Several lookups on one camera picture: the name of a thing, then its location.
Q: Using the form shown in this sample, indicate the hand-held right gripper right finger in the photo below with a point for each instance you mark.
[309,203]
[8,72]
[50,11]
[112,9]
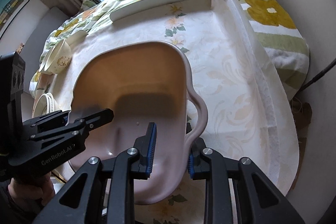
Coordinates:
[204,154]

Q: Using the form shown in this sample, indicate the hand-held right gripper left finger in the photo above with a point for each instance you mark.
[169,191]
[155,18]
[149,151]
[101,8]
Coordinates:
[152,150]

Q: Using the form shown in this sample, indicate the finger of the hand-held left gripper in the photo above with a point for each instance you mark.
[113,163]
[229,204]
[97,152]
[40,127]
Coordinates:
[97,119]
[52,117]

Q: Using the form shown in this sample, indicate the plain cream bowl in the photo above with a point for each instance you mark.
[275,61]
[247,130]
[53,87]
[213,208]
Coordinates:
[45,65]

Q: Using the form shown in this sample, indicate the cream bowl with print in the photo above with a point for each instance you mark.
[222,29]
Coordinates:
[62,58]

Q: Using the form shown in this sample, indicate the person's left hand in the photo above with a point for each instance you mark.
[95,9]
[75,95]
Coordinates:
[23,192]

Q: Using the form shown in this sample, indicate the white floral tablecloth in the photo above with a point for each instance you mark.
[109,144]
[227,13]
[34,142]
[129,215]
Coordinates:
[223,69]

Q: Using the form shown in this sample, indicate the grey headboard panel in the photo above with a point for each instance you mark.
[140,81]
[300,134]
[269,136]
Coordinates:
[53,16]

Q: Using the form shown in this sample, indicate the black metal stand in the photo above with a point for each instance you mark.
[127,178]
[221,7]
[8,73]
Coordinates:
[320,74]

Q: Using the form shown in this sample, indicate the floral striped blanket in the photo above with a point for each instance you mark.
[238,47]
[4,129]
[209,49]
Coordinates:
[270,11]

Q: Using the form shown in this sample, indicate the wall socket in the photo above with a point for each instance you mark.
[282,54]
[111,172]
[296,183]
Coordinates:
[20,47]

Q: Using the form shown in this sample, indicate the framed wall picture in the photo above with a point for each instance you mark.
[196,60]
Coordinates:
[10,8]

